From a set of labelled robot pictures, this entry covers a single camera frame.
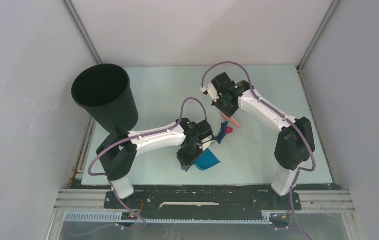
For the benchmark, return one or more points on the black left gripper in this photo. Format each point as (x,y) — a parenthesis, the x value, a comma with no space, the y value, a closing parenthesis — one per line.
(187,162)

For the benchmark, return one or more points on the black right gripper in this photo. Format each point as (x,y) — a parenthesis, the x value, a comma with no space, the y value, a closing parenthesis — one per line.
(228,113)

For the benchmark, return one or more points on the pink hand brush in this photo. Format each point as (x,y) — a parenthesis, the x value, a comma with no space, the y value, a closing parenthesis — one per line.
(231,120)

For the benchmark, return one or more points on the blue dustpan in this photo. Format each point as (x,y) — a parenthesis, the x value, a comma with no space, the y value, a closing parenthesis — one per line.
(206,161)

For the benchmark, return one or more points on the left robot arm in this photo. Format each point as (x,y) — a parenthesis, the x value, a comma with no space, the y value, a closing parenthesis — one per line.
(119,150)

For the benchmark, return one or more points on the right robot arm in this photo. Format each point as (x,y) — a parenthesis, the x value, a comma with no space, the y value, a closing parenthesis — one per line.
(295,142)

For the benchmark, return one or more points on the blue paper scrap left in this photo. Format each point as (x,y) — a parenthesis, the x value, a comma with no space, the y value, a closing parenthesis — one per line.
(222,133)

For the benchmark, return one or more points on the red paper scrap upper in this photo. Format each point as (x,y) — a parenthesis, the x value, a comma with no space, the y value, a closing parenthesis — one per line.
(229,130)

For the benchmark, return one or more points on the black trash bin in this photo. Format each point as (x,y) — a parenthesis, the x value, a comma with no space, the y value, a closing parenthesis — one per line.
(104,91)

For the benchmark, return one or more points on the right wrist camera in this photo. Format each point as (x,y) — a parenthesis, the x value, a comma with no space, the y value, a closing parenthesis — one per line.
(211,91)

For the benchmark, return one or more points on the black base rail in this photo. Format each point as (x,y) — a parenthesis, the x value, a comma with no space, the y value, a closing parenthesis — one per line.
(205,202)

